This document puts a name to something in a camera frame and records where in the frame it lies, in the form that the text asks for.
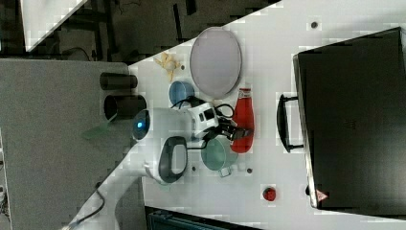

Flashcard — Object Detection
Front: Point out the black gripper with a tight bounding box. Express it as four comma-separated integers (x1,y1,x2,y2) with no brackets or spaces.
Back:
207,118,254,141

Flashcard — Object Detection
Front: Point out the red felt ketchup bottle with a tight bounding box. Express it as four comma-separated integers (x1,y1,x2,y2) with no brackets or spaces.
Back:
231,87,255,153

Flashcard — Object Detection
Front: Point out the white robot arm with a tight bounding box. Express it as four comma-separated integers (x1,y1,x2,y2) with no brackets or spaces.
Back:
60,97,254,230

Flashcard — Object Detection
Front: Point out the green mug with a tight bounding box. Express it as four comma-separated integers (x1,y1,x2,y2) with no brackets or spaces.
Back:
200,137,238,177

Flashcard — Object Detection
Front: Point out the red strawberry toy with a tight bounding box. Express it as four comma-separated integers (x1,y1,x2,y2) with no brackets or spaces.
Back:
262,187,276,202

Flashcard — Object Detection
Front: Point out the blue bowl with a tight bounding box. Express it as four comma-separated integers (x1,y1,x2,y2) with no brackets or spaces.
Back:
169,80,194,104

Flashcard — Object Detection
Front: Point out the grey oval plate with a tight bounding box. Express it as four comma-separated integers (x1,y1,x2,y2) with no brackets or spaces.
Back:
190,27,242,99

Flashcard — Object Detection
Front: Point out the yellow plush toy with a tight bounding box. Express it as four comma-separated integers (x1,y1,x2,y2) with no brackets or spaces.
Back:
153,52,182,82

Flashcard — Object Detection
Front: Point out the lower black cylinder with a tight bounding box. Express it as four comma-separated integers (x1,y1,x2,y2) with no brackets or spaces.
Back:
103,95,147,120

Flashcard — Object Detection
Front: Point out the black cylinder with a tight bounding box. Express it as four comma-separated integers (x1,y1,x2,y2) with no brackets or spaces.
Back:
103,95,147,120
100,73,138,90

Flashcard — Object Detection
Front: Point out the black toaster oven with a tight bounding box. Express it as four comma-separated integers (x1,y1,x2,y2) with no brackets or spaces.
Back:
293,28,406,219

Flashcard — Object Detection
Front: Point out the upper black cylinder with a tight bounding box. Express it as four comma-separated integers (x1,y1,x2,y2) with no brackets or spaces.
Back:
100,73,138,90

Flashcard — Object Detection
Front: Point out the black oven handle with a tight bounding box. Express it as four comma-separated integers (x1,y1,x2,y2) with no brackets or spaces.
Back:
277,95,303,152

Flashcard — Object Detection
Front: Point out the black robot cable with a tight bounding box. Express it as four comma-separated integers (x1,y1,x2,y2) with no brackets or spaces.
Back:
170,95,236,151

